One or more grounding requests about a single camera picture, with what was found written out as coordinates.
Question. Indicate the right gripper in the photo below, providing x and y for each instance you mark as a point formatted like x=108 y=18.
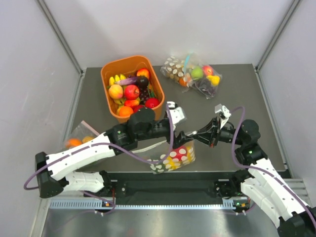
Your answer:
x=209 y=138

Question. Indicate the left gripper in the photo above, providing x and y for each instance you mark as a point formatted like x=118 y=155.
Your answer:
x=180 y=138

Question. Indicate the red fake apple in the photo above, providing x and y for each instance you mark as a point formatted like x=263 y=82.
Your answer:
x=180 y=154

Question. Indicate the polka dot zip bag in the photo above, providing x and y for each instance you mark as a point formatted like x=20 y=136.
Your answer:
x=158 y=151

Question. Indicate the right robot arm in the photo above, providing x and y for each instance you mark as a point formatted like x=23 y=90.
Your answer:
x=259 y=180

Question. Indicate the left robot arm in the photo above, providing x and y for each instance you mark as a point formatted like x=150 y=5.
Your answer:
x=57 y=173

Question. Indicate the yellow fake fruit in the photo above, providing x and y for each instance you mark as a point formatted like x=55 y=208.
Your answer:
x=172 y=164

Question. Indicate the purple fake grapes in bag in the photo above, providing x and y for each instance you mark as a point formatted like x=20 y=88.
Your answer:
x=204 y=86

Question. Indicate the yellow fake pear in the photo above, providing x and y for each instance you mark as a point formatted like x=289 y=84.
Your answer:
x=214 y=79

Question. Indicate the clear bag with fruit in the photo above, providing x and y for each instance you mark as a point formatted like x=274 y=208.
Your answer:
x=191 y=61

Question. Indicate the green fake apple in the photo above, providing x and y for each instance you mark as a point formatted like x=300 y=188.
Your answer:
x=197 y=73

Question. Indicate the red apple in bag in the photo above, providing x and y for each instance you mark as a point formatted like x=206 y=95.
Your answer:
x=208 y=70

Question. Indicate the fake eggplant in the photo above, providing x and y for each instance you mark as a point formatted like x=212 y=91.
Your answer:
x=131 y=80

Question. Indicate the brown polka dot bag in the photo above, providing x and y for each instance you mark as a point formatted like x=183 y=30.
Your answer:
x=173 y=69

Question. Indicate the fake banana bunch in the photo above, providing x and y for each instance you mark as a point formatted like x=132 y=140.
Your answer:
x=116 y=78

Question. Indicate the left zip bag with fruit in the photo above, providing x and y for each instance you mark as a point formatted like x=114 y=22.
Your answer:
x=84 y=132

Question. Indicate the orange in left bag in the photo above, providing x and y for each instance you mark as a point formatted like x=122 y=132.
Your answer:
x=73 y=142

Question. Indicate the dark red fruit in bin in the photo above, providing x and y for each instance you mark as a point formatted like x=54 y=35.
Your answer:
x=152 y=103

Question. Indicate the orange in bin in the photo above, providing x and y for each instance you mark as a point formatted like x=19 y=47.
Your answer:
x=125 y=111

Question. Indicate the red yellow apple in bin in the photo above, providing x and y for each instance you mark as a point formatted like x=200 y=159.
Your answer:
x=143 y=72

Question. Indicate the peach in bin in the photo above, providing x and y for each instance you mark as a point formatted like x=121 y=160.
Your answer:
x=116 y=91

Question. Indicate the orange plastic bin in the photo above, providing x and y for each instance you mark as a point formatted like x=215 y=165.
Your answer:
x=128 y=66

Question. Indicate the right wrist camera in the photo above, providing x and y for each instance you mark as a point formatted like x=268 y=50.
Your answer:
x=223 y=112

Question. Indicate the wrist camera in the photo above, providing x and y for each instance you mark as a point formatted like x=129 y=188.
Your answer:
x=176 y=113
x=223 y=112

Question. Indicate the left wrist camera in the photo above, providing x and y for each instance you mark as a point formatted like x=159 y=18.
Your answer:
x=176 y=113

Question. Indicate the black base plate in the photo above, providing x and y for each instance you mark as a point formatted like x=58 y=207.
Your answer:
x=163 y=186

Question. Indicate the grey cable duct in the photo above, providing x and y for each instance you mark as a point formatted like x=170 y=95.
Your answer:
x=90 y=203

